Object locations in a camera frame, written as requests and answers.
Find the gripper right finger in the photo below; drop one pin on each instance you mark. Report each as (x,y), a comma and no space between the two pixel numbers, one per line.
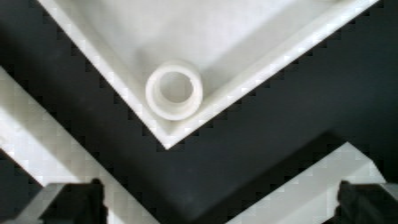
(366,203)

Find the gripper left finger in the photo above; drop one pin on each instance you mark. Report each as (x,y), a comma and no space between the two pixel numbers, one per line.
(66,204)

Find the white square tabletop part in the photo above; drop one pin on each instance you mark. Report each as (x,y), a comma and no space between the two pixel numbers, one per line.
(188,51)

